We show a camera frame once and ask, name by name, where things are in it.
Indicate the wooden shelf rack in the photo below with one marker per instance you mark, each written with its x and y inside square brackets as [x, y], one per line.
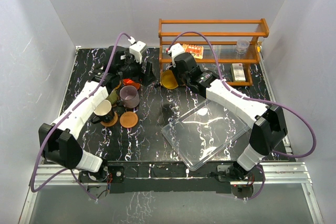
[223, 35]

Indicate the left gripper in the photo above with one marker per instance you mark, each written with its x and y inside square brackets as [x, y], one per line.
[148, 78]

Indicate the pale green mug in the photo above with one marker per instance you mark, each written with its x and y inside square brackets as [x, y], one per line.
[114, 99]

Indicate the aluminium frame rail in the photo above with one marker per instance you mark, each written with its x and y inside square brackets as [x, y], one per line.
[161, 192]

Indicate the yellow mug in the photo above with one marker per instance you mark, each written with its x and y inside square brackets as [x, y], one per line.
[168, 80]

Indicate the light wooden coaster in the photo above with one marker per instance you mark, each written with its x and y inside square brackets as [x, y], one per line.
[113, 123]
[128, 119]

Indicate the white and red box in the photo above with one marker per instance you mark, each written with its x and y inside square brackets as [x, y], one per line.
[238, 72]

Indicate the orange mug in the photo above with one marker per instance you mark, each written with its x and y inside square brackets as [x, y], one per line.
[129, 82]

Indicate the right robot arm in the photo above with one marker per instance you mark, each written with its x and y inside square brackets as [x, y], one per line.
[267, 123]

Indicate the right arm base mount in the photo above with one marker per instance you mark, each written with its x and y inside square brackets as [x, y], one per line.
[231, 176]

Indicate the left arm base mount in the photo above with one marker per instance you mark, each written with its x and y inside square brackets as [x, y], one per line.
[102, 175]

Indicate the orange snack packet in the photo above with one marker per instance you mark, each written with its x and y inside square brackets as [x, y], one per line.
[195, 50]

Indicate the purple mug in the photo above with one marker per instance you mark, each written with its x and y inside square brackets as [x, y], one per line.
[129, 97]

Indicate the clear plastic cup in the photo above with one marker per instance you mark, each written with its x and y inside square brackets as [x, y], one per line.
[242, 46]

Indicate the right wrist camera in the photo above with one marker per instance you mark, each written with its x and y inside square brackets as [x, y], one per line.
[174, 51]

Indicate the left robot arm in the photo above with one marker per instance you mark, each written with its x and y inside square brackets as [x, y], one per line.
[58, 140]

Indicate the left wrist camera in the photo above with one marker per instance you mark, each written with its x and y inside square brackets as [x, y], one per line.
[138, 50]

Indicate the black and white mug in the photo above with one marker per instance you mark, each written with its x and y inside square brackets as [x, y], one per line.
[103, 113]

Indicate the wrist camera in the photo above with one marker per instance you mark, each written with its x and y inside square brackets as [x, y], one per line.
[138, 50]
[174, 51]

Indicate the clear plastic tray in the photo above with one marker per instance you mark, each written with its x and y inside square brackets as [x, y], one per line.
[199, 134]

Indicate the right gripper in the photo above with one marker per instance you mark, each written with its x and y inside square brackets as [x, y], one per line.
[179, 83]

